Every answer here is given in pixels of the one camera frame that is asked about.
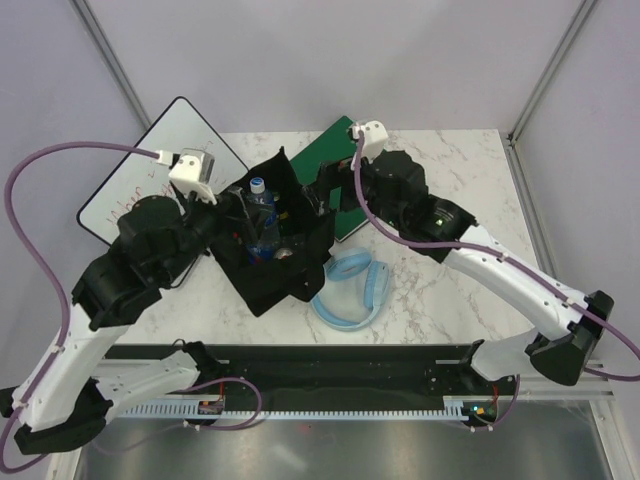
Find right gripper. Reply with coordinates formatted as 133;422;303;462
303;145;405;231

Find green glass bottle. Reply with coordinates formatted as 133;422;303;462
274;192;292;228

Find black canvas bag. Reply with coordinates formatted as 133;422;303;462
209;149;336;317

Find water bottle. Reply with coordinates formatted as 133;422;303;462
247;177;281;262
274;245;296;260

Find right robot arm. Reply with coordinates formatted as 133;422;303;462
303;151;614;394

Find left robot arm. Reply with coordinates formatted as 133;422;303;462
1;187;244;456

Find light blue headphones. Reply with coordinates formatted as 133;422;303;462
311;247;391;332

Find white whiteboard red writing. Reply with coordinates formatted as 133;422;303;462
76;97;248;245

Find green ring binder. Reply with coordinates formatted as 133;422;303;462
290;116;368;242

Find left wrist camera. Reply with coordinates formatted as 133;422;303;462
156;148;217;205

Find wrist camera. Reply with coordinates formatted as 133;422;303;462
347;120;389;170
156;148;217;205

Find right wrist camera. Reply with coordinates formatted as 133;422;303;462
347;120;389;170

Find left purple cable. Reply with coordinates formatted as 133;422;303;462
0;141;169;474

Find white cable duct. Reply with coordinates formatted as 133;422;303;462
119;396;469;421

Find left corner frame post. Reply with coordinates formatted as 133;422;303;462
69;0;152;129

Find corner frame post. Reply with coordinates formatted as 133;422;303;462
69;0;152;129
506;0;600;144

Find right corner frame post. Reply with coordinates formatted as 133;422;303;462
506;0;600;144

